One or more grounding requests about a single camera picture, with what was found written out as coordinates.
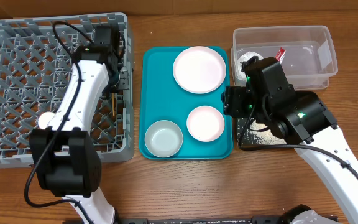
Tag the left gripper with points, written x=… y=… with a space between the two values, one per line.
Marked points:
x=115 y=89

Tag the large white plate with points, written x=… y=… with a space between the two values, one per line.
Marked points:
x=199 y=70

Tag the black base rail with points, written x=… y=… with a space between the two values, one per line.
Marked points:
x=273 y=219

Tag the teal plastic tray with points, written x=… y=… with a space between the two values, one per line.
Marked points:
x=163 y=99

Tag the small white plate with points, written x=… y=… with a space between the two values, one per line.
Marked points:
x=205 y=123

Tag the red snack wrapper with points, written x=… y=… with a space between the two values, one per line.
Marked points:
x=280 y=55

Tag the rice grains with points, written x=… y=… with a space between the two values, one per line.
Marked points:
x=254 y=135

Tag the grey dishwasher rack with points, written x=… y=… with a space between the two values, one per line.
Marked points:
x=35 y=71

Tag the grey bowl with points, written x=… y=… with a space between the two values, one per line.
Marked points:
x=163 y=139

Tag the black tray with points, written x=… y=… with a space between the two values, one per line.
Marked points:
x=288 y=117

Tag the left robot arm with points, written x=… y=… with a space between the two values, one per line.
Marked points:
x=67 y=168

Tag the clear plastic bin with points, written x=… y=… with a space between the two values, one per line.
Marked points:
x=310 y=58

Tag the white plastic cup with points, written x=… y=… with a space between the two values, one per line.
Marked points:
x=44 y=119

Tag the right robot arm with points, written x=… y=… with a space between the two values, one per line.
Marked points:
x=329 y=154

